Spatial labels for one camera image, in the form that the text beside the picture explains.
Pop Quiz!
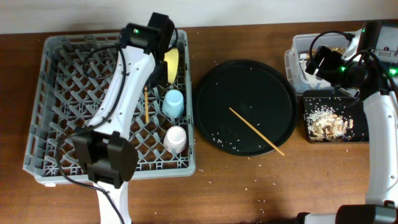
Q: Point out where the wooden chopstick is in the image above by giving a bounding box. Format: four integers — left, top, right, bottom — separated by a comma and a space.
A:
228, 108, 285, 156
144, 85, 149, 124

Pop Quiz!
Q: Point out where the yellow plastic bowl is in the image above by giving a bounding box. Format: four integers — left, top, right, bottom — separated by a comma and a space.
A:
164, 48, 179, 84

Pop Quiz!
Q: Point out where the light blue plastic cup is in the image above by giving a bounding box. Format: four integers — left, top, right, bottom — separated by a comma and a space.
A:
162, 90, 184, 118

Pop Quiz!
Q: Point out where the pink and white cup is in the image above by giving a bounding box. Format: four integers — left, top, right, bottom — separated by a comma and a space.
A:
164, 126, 187, 154

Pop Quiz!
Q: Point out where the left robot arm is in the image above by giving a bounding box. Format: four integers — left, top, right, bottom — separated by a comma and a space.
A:
71, 12, 175, 223

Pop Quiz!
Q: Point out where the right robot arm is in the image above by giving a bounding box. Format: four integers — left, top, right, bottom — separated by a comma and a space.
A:
295, 21, 397, 223

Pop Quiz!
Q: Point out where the crumpled white paper waste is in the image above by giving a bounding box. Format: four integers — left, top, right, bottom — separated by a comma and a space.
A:
299, 60, 330, 90

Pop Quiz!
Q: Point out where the clear plastic waste bin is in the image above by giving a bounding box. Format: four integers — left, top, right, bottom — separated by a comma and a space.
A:
285, 29, 362, 95

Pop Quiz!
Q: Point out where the grey plastic dishwasher rack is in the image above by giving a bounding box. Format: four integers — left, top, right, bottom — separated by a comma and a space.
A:
23, 30, 196, 187

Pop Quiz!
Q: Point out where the gold foil wrapper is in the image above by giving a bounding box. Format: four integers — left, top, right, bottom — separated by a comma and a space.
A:
298, 47, 346, 60

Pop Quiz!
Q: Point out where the black rectangular tray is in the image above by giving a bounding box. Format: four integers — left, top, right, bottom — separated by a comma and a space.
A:
302, 90, 369, 143

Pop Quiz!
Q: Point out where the pile of food scraps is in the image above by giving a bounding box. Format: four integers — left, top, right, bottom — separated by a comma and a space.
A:
305, 106, 354, 142

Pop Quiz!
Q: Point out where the round black tray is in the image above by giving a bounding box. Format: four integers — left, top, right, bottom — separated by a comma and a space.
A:
193, 60, 299, 156

